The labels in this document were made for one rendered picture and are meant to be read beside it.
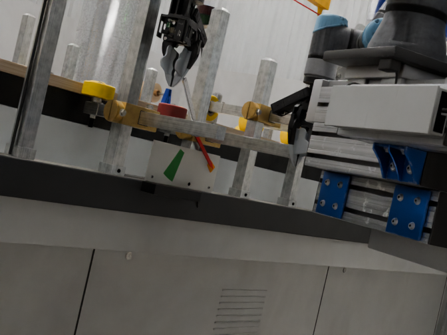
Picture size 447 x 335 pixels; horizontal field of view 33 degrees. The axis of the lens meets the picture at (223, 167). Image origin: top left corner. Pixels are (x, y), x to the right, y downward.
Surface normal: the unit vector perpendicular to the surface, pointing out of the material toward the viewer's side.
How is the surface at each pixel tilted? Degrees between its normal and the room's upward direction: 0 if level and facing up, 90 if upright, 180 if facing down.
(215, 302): 90
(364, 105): 90
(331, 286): 90
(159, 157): 90
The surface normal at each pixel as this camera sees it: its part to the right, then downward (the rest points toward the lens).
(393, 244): -0.88, -0.20
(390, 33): -0.54, -0.43
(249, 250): 0.76, 0.18
